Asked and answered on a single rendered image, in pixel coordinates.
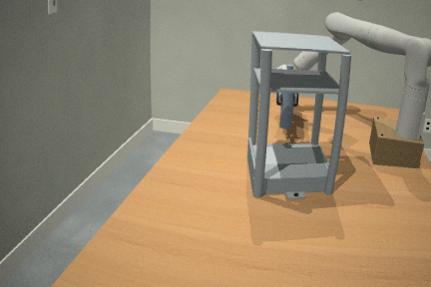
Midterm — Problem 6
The grey shelving unit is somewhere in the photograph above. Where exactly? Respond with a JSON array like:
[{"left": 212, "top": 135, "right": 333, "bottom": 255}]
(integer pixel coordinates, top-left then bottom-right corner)
[{"left": 247, "top": 32, "right": 351, "bottom": 199}]

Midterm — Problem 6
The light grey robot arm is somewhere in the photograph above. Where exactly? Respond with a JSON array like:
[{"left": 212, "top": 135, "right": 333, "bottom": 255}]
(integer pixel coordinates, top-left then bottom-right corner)
[{"left": 293, "top": 13, "right": 431, "bottom": 141}]

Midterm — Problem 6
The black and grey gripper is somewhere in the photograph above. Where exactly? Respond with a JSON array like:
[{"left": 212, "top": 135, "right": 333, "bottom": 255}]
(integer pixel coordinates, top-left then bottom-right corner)
[{"left": 276, "top": 93, "right": 298, "bottom": 107}]

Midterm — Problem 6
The dark grey cylinder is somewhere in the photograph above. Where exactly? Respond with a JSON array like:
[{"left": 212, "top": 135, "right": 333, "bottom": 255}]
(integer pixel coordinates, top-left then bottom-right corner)
[{"left": 279, "top": 65, "right": 294, "bottom": 130}]

